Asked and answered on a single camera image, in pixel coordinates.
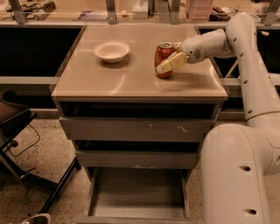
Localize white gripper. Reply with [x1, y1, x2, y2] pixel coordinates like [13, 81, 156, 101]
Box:
[156, 35, 205, 74]

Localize orange coke can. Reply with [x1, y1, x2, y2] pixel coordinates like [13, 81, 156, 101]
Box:
[154, 41, 175, 79]

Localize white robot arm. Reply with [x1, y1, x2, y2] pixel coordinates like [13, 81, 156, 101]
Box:
[155, 13, 280, 224]

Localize grey drawer cabinet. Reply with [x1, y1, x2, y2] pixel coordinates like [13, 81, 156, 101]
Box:
[51, 24, 229, 224]

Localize top grey drawer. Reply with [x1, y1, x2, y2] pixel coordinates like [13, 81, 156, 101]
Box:
[59, 116, 215, 142]

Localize middle grey drawer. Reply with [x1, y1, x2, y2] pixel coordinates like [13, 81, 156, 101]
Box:
[76, 150, 197, 169]

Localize open bottom grey drawer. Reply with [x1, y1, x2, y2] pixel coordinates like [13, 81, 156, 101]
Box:
[76, 168, 201, 224]

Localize pink stacked bins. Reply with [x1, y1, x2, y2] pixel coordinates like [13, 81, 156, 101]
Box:
[185, 0, 213, 21]

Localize white paper bowl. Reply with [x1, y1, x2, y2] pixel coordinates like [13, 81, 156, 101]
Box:
[94, 41, 130, 64]

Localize black comb tool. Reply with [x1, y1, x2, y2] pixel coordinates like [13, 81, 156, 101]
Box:
[33, 1, 56, 20]

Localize black chair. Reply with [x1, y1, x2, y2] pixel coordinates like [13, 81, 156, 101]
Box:
[0, 90, 82, 215]

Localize black and white sneaker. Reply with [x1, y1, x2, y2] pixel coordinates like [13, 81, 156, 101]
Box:
[21, 213, 52, 224]

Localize white dustpan with handle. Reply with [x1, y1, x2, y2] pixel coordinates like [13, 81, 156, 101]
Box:
[225, 59, 238, 78]

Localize black floor cable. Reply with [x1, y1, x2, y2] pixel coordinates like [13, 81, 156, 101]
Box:
[6, 123, 42, 158]

